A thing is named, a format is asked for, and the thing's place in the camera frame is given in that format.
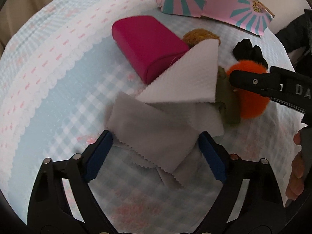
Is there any white waffle cloth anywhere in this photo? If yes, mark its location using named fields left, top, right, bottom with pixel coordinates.
left=136, top=39, right=224, bottom=137

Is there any beige curtain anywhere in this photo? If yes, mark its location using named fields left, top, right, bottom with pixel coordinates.
left=1, top=0, right=53, bottom=49

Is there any brown cookie plush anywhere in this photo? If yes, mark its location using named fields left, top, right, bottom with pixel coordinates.
left=182, top=28, right=221, bottom=48

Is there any pink patterned cardboard box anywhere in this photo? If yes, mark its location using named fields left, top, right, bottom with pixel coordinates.
left=156, top=0, right=274, bottom=36

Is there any orange fuzzy strawberry plush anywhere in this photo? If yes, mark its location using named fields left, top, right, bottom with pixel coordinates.
left=215, top=60, right=270, bottom=125

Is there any grey lens cloth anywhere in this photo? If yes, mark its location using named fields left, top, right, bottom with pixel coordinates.
left=106, top=92, right=201, bottom=189

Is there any black jacket with dog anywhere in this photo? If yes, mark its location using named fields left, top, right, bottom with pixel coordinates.
left=275, top=9, right=311, bottom=53

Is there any magenta pouch case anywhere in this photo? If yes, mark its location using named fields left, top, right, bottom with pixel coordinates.
left=112, top=15, right=189, bottom=85

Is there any person's right hand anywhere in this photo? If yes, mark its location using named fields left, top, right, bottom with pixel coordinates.
left=285, top=128, right=305, bottom=201

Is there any blue checked floral bedsheet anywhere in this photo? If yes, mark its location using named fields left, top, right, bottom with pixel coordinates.
left=1, top=0, right=249, bottom=233

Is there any black scrunchie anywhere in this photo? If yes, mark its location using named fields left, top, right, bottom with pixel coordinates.
left=232, top=39, right=269, bottom=70

